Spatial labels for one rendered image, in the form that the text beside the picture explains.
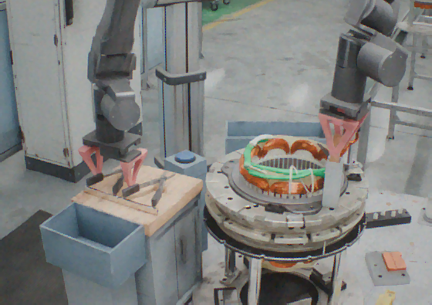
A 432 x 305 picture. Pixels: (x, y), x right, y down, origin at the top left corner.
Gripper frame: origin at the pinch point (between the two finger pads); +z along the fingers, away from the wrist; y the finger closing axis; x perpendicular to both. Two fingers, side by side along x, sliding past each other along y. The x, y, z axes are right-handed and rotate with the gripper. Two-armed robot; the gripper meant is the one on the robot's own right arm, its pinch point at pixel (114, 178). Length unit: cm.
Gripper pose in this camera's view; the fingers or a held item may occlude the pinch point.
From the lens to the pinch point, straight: 115.6
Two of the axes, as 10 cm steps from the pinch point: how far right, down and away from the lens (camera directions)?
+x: 4.5, -3.7, 8.1
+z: -0.1, 9.1, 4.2
